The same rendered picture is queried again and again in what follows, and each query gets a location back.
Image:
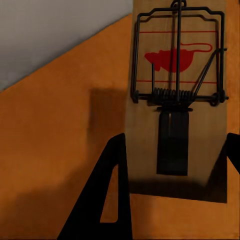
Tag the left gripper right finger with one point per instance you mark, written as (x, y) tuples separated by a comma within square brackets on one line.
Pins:
[(233, 149)]

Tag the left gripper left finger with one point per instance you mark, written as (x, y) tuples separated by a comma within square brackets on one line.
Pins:
[(83, 222)]

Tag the mousetrap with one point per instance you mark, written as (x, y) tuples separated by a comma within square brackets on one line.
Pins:
[(176, 106)]

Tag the cabinet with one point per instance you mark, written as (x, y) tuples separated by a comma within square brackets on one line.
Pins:
[(55, 124)]

